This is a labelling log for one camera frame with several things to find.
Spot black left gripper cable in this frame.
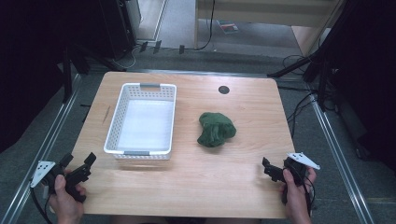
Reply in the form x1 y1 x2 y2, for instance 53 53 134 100
29 186 53 224

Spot white floor cable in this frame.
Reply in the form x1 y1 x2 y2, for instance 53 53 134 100
110 43 142 70

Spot light wooden furniture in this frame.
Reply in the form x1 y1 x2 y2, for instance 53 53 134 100
193 0 346 58

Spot person's right hand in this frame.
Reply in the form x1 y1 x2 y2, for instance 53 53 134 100
278 167 318 224

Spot black tripod stand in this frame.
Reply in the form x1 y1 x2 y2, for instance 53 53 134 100
266 18 340 112

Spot metal floor rail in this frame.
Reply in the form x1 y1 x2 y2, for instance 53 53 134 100
0 73 83 224
306 83 377 224

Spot person's left hand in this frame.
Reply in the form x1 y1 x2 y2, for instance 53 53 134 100
47 174 88 224

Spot black cabinet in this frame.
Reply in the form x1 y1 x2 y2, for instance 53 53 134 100
98 0 142 61

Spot black floor cables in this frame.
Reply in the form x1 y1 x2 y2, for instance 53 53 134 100
281 54 321 139

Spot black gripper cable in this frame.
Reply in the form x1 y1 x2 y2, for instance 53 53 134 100
29 186 53 224
303 175 316 217

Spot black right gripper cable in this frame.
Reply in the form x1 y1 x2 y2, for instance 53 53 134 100
303 175 316 217

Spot white plastic basket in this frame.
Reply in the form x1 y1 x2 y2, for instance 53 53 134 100
103 82 177 161

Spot book with red cover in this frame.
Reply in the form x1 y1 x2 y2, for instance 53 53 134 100
217 20 240 35

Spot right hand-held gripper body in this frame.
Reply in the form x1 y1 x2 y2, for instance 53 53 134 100
263 151 321 206

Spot black metal stand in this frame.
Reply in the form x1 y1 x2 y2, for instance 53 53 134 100
61 43 92 105

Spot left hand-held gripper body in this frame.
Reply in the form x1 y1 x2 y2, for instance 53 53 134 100
29 160 93 204

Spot black hanging cable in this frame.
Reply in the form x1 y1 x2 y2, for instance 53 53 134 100
186 0 217 52

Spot green cloth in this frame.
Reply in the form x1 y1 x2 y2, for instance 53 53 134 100
196 111 237 148

